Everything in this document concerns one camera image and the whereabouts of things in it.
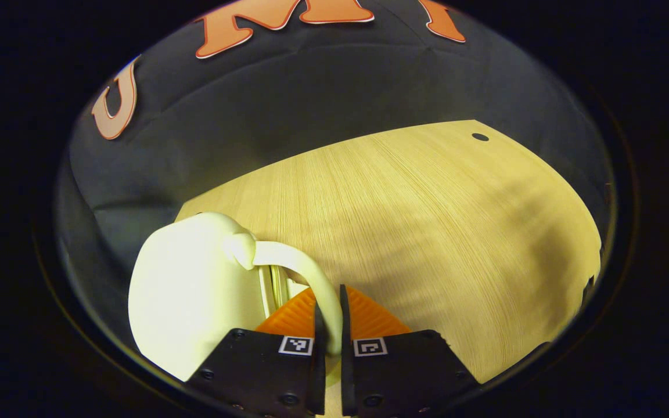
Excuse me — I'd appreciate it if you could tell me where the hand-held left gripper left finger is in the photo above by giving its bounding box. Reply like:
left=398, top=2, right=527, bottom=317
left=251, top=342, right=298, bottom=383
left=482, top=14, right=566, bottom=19
left=186, top=287, right=328, bottom=417

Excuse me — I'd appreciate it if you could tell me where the pale yellow suitcase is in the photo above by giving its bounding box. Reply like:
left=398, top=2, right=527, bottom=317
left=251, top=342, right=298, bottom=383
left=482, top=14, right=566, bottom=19
left=128, top=212, right=344, bottom=383

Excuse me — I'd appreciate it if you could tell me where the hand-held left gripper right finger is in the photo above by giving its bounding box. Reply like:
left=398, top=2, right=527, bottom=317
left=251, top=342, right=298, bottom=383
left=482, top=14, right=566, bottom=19
left=339, top=284, right=480, bottom=417

